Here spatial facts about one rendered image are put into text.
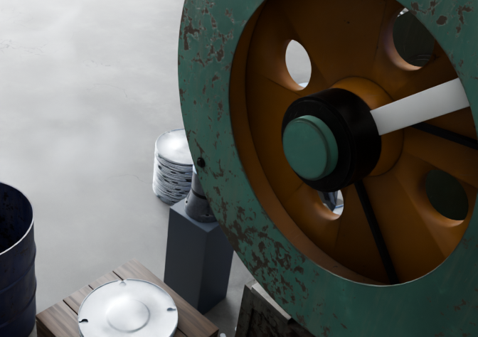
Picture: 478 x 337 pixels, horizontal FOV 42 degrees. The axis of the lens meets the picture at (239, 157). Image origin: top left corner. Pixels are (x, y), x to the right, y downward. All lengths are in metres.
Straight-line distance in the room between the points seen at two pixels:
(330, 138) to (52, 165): 2.35
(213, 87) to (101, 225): 1.68
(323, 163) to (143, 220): 1.94
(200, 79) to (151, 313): 0.92
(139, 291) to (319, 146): 1.18
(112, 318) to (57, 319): 0.17
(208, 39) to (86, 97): 2.57
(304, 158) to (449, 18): 0.30
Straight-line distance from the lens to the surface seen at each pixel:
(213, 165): 1.25
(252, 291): 1.68
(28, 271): 2.17
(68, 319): 1.96
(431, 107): 0.89
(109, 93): 3.75
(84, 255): 2.65
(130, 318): 1.91
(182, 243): 2.23
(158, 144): 2.87
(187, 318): 1.96
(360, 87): 0.99
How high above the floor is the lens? 1.84
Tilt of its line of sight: 34 degrees down
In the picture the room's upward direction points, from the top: 9 degrees clockwise
